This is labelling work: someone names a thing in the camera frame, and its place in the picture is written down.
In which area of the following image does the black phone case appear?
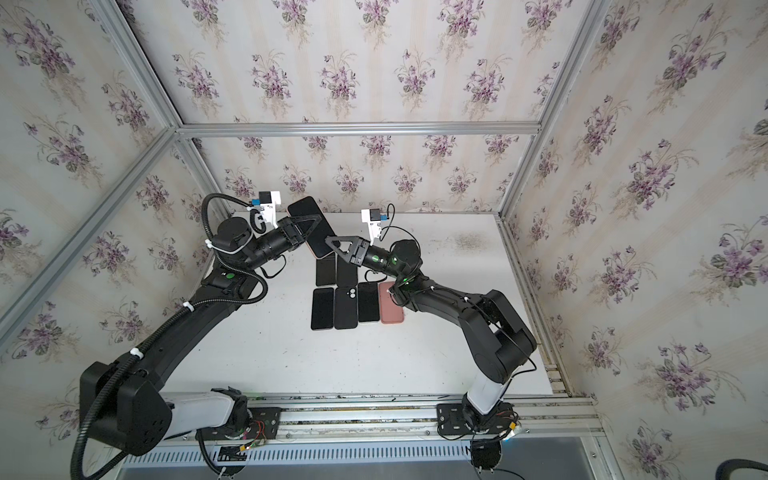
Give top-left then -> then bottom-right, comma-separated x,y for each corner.
333,286 -> 359,330
336,257 -> 358,287

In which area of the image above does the black phone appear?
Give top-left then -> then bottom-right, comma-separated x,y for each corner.
315,254 -> 336,287

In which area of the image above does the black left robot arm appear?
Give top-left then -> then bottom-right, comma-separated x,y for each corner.
70,194 -> 324,479

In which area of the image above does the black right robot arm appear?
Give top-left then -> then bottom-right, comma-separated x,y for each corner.
324,232 -> 538,434

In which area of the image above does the white ventilated strip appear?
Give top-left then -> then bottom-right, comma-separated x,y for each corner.
124,440 -> 470,469

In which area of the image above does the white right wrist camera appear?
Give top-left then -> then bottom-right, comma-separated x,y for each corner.
361,208 -> 388,244

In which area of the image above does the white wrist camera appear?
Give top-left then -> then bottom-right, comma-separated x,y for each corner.
248,191 -> 282,234
361,208 -> 388,244

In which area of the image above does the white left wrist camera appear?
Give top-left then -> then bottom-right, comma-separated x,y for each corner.
248,191 -> 282,234

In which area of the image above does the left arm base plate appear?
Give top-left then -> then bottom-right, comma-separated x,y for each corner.
202,407 -> 283,441

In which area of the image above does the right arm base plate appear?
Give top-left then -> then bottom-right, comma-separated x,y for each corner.
436,402 -> 519,438

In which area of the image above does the aluminium rail front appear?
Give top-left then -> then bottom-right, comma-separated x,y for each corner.
161,392 -> 604,446

